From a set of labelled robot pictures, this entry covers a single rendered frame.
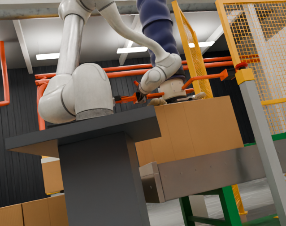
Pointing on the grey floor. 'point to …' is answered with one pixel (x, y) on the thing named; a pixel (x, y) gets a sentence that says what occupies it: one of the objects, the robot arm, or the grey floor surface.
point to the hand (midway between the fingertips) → (138, 97)
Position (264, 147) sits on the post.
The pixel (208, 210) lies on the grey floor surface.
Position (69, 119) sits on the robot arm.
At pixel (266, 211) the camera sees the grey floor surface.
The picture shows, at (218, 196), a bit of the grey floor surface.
